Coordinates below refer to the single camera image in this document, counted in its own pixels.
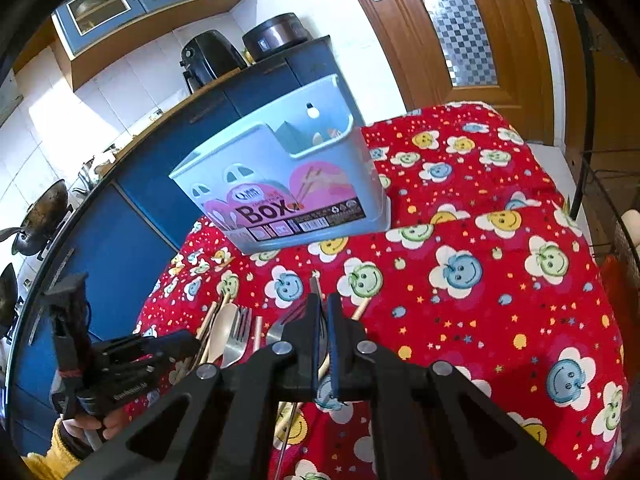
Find beige chopstick long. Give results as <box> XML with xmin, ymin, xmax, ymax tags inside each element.
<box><xmin>274</xmin><ymin>294</ymin><xmax>371</xmax><ymax>434</ymax></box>

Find beige wooden spoon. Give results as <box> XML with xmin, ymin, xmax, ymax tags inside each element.
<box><xmin>207</xmin><ymin>302</ymin><xmax>239</xmax><ymax>363</ymax></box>

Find yellow sleeve forearm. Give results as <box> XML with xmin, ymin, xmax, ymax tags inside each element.
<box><xmin>22</xmin><ymin>417</ymin><xmax>93</xmax><ymax>479</ymax></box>

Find blue kitchen base cabinets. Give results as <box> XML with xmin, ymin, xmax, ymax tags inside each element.
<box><xmin>4</xmin><ymin>37</ymin><xmax>341</xmax><ymax>454</ymax></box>

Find person's left hand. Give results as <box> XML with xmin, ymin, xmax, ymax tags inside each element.
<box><xmin>62</xmin><ymin>408</ymin><xmax>129</xmax><ymax>443</ymax></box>

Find beige chopstick left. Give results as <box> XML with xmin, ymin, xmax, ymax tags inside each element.
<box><xmin>186</xmin><ymin>301</ymin><xmax>219</xmax><ymax>372</ymax></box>

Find red smiley flower tablecloth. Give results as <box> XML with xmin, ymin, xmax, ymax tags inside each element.
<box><xmin>137</xmin><ymin>103</ymin><xmax>627</xmax><ymax>479</ymax></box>

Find black wok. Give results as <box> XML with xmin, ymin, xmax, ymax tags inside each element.
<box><xmin>1</xmin><ymin>179</ymin><xmax>73</xmax><ymax>256</ymax></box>

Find light blue utensil box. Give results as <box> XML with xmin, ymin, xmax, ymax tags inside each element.
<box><xmin>169</xmin><ymin>75</ymin><xmax>392</xmax><ymax>255</ymax></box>

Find black air fryer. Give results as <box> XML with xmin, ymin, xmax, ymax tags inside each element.
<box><xmin>180</xmin><ymin>29</ymin><xmax>247</xmax><ymax>93</ymax></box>

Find dark rice cooker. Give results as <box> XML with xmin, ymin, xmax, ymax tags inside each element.
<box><xmin>242</xmin><ymin>13</ymin><xmax>310</xmax><ymax>62</ymax></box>

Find wooden door with glass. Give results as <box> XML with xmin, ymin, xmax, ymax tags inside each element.
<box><xmin>358</xmin><ymin>0</ymin><xmax>554</xmax><ymax>144</ymax></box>

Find black wire rack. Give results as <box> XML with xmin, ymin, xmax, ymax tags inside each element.
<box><xmin>572</xmin><ymin>0</ymin><xmax>639</xmax><ymax>286</ymax></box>

